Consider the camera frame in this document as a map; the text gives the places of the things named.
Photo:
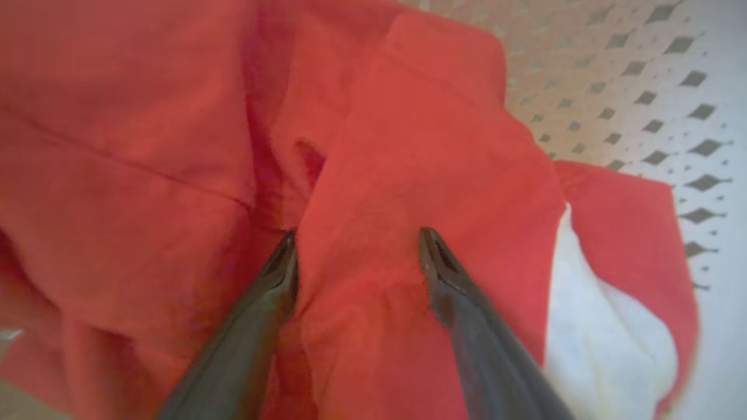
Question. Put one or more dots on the red clothing item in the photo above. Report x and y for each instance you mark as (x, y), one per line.
(146, 116)

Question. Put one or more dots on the white clothing item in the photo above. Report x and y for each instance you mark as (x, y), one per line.
(595, 350)

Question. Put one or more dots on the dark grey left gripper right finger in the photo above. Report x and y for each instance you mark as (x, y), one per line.
(490, 361)

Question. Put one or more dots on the cream perforated laundry basket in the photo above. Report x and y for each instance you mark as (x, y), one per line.
(642, 58)

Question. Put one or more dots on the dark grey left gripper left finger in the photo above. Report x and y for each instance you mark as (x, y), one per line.
(245, 344)

